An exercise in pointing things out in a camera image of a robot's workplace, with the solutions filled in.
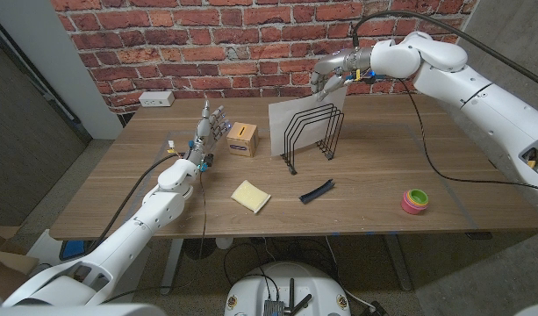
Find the white power outlet strip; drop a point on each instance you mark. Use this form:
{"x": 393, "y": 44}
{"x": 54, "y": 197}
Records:
{"x": 156, "y": 99}

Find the metal table leg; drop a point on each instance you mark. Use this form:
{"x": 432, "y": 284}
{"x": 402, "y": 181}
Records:
{"x": 398, "y": 263}
{"x": 172, "y": 263}

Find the small wooden box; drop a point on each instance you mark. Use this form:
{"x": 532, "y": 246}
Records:
{"x": 242, "y": 140}

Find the grey module with antennas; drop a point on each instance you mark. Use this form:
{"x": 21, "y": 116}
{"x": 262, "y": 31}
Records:
{"x": 273, "y": 307}

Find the black round floor object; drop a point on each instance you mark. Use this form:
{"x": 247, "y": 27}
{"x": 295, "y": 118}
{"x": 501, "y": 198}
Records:
{"x": 193, "y": 249}

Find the yellow sponge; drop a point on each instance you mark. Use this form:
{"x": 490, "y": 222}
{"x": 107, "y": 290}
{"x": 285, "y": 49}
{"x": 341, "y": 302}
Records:
{"x": 250, "y": 195}

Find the brick print backdrop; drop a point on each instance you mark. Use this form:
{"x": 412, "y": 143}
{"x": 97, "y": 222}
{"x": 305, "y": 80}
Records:
{"x": 251, "y": 44}

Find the white and blue floor device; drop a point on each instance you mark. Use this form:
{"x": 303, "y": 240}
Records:
{"x": 73, "y": 249}

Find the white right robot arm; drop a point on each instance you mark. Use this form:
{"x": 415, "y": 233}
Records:
{"x": 470, "y": 88}

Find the colourful stacking cups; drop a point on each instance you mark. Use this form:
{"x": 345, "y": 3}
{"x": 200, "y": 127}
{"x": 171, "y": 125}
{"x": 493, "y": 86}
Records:
{"x": 414, "y": 202}

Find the black plastic strip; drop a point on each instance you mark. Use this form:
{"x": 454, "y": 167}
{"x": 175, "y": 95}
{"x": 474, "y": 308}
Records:
{"x": 316, "y": 192}

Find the brown cardboard box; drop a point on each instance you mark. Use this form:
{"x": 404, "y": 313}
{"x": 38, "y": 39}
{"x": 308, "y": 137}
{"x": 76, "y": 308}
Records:
{"x": 5, "y": 263}

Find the black floor plug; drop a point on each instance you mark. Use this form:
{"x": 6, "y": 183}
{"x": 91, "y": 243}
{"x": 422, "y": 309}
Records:
{"x": 378, "y": 308}

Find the white paper file sheet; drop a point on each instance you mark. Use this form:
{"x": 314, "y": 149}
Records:
{"x": 279, "y": 127}

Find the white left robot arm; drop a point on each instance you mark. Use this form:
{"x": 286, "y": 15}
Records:
{"x": 132, "y": 237}

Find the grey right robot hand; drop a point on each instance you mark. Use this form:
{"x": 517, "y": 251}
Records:
{"x": 339, "y": 63}

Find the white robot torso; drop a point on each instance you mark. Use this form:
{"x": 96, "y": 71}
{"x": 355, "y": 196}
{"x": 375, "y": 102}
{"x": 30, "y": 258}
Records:
{"x": 251, "y": 294}

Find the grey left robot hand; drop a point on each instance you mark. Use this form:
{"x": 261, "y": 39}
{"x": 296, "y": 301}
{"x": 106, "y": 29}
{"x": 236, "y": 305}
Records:
{"x": 203, "y": 131}

